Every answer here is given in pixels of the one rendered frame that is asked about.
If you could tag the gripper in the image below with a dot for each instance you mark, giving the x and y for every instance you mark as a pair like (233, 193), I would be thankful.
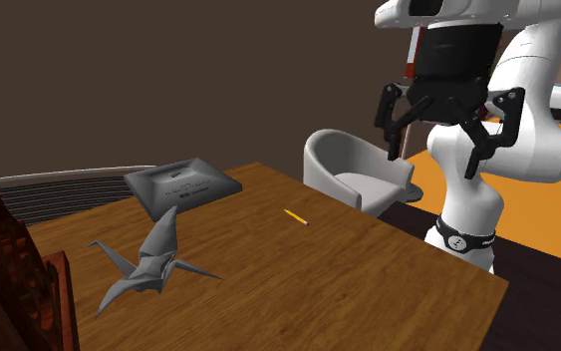
(455, 68)

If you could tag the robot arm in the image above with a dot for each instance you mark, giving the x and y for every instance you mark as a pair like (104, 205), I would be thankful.
(528, 146)

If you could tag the red and white floor lamp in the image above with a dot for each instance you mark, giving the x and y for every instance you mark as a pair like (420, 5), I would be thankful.
(409, 68)

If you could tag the white armchair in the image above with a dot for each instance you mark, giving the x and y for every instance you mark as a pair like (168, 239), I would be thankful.
(348, 160)

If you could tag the yellow pencil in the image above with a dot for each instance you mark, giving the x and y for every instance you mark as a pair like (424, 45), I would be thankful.
(295, 217)

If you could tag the grey flat box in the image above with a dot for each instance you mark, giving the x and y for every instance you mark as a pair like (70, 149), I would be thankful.
(183, 184)

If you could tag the grey paper crane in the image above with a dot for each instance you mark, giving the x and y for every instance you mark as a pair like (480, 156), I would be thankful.
(156, 252)

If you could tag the grey striped furniture, white rim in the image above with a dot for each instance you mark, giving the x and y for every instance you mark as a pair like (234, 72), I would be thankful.
(66, 194)

